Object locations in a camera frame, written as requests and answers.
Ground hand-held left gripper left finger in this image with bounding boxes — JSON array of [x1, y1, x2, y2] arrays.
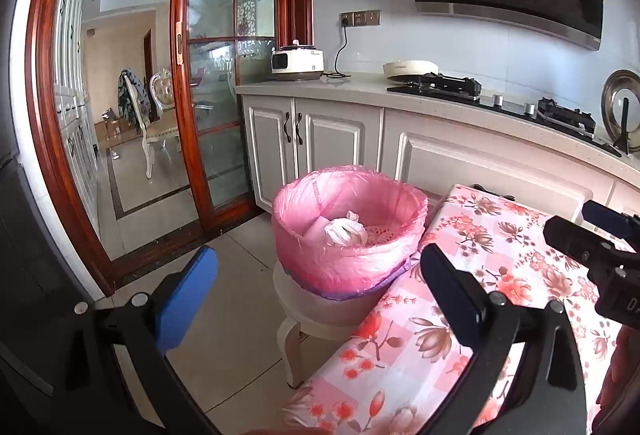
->
[[62, 245, 221, 435]]

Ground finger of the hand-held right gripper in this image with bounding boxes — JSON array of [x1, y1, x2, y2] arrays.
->
[[543, 215, 621, 267], [581, 200, 640, 246]]

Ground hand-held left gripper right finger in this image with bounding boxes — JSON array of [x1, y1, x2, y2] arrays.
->
[[420, 243, 588, 435]]

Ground trash bin with pink bag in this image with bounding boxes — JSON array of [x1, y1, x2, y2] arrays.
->
[[272, 165, 429, 301]]

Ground pink floral tablecloth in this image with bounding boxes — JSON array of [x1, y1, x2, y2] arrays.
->
[[282, 184, 640, 435]]

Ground black lid stand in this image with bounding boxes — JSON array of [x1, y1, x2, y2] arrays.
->
[[612, 98, 633, 157]]

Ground white round stool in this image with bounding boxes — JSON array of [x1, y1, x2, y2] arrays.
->
[[272, 260, 401, 388]]

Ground crumpled white tissue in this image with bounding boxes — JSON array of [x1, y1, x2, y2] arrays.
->
[[324, 211, 368, 247]]

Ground steel pot lid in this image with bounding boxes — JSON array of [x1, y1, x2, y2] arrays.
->
[[601, 70, 640, 141]]

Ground black gas stove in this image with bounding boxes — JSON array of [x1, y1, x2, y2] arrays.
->
[[387, 72, 622, 157]]

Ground white ornate dining chair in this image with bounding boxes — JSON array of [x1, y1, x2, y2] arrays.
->
[[125, 69, 183, 180]]

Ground white lower kitchen cabinets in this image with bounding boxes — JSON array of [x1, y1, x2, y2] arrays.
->
[[237, 88, 640, 226]]

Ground wooden glass sliding door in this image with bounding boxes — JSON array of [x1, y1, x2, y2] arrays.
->
[[25, 0, 313, 297]]

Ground dark patterned jacket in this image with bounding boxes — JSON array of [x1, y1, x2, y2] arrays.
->
[[117, 69, 151, 126]]

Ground white panelled wardrobe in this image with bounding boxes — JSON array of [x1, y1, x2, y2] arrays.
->
[[52, 0, 101, 228]]

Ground white frying pan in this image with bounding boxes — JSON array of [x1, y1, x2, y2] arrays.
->
[[383, 60, 440, 81]]

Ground white rice cooker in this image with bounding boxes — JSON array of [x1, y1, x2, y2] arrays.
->
[[271, 42, 325, 81]]

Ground black power cable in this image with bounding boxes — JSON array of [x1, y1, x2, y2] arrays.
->
[[322, 25, 352, 80]]

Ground brass wall outlet strip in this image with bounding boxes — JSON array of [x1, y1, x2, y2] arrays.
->
[[340, 10, 381, 27]]

